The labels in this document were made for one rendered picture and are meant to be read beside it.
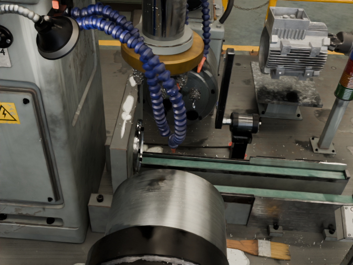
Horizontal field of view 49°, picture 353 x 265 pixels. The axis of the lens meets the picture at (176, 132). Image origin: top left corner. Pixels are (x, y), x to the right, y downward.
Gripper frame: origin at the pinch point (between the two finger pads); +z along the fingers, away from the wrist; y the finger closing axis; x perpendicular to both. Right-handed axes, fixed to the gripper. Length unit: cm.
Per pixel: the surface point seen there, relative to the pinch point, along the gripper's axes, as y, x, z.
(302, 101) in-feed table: 11.4, 19.9, -8.3
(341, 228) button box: 75, 10, 3
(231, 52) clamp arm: 37.9, -8.7, 29.2
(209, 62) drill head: 23.2, 3.5, 31.2
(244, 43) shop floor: -206, 106, -42
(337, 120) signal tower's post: 24.0, 17.1, -16.5
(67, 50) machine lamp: 78, -26, 62
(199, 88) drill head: 29.3, 9.0, 33.2
